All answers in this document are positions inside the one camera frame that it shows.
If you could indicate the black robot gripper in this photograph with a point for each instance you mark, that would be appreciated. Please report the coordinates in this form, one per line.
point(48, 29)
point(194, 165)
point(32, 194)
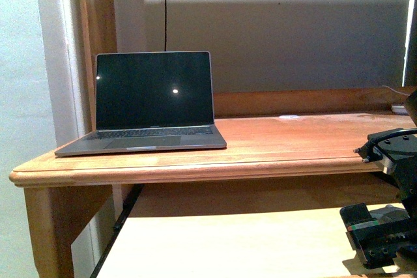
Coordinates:
point(376, 245)

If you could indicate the dark grey computer mouse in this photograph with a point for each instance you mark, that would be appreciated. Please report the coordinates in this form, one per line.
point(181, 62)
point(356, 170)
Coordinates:
point(389, 214)

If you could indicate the wooden keyboard drawer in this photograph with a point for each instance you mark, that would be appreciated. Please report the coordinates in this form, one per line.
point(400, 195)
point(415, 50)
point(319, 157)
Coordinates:
point(302, 243)

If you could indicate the wooden desk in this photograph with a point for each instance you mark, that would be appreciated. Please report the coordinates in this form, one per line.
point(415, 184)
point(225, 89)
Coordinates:
point(268, 134)

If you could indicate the white flat device on desk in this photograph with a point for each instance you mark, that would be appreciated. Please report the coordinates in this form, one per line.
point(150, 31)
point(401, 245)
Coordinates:
point(399, 109)

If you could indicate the grey laptop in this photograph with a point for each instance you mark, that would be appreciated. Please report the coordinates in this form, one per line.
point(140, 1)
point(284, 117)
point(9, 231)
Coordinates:
point(151, 101)

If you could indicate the black drawer slide rail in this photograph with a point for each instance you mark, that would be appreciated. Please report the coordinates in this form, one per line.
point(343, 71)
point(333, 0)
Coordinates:
point(128, 203)

